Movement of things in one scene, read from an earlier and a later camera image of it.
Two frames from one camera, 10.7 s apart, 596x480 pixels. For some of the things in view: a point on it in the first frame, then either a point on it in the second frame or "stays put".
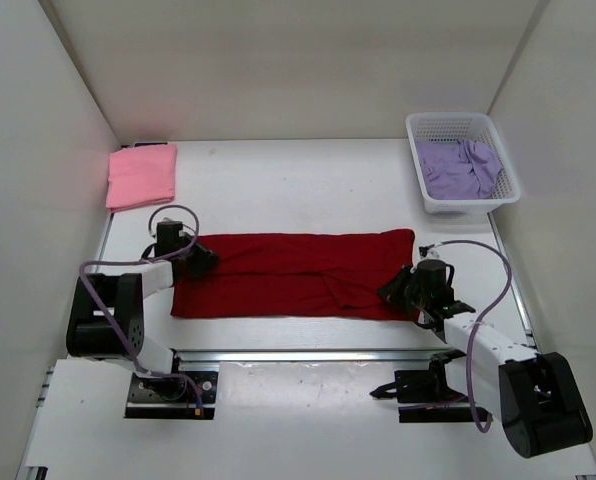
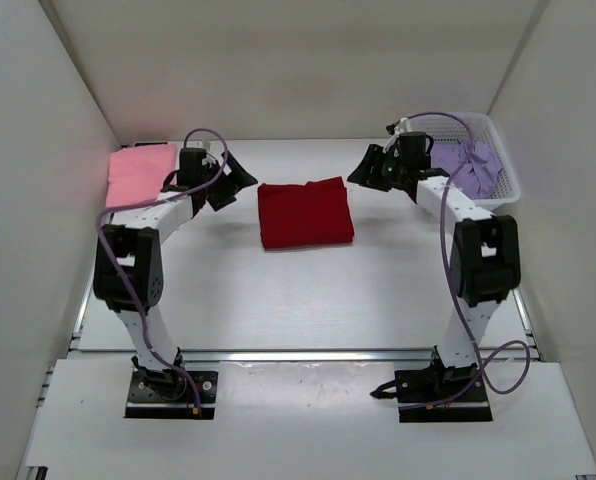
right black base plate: (429, 386) stays put
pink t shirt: (140, 175) stays put
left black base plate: (169, 397) stays put
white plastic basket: (457, 126) stays put
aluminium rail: (315, 356) stays put
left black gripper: (205, 260) → (234, 182)
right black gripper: (392, 292) → (369, 173)
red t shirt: (328, 275) → (314, 214)
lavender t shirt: (458, 169) stays put
